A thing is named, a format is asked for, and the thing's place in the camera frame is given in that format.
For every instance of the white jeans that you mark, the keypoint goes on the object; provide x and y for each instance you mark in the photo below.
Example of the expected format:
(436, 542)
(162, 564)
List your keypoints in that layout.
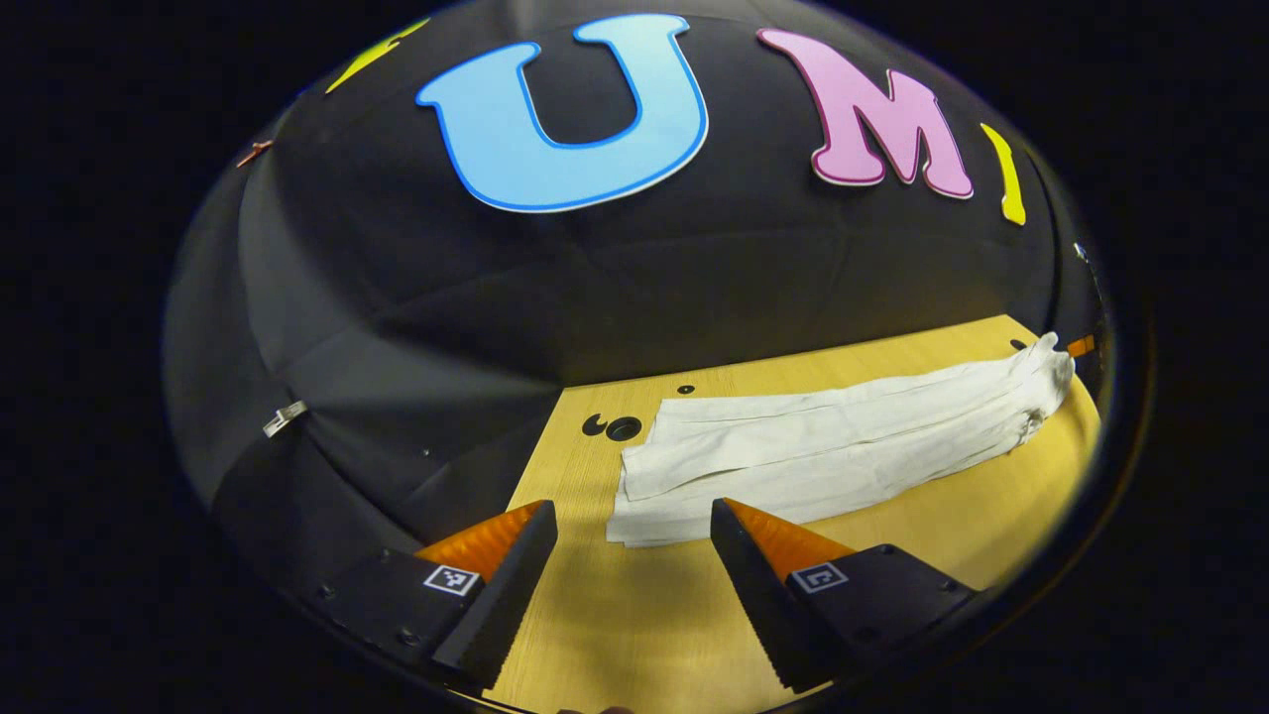
(793, 446)

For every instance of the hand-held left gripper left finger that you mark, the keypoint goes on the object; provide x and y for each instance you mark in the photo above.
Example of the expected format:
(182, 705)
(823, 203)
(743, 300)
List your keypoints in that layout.
(506, 605)

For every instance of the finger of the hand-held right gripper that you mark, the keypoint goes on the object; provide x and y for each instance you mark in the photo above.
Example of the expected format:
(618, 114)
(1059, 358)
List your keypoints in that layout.
(1081, 346)

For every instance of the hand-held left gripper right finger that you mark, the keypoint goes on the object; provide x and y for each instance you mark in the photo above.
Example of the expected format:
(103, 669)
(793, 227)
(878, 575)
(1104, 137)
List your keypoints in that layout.
(758, 600)

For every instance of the black backdrop cloth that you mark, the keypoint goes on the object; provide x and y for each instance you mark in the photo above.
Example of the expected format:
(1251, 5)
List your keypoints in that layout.
(446, 297)

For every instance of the copper clip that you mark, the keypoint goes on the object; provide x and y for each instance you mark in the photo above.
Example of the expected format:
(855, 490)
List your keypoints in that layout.
(255, 152)

